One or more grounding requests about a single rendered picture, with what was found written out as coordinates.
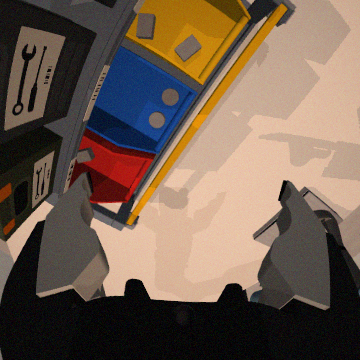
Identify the yellow bar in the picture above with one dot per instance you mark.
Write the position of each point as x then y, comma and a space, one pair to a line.
235, 69

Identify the yellow bin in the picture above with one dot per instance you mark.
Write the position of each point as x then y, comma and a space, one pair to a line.
212, 22

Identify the red open bin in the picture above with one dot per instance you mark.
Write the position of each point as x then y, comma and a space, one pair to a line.
114, 176

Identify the blue open bin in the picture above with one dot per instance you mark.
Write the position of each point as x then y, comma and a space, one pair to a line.
130, 93

